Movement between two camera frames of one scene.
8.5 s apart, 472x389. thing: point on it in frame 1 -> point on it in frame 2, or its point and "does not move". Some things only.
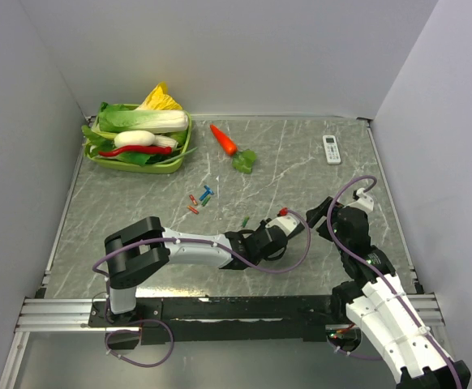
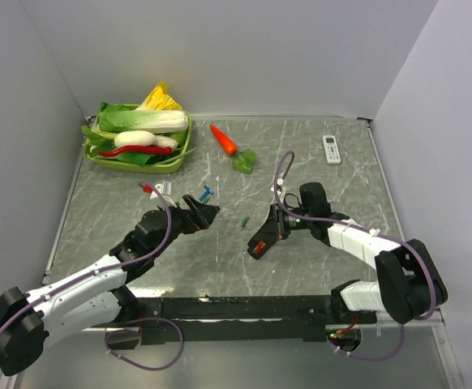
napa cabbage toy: (117, 118) does not move
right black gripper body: (322, 211) -> (284, 221)
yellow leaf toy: (159, 100) does not move
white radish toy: (143, 138) does not move
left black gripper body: (266, 258) -> (186, 223)
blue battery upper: (208, 190) does not move
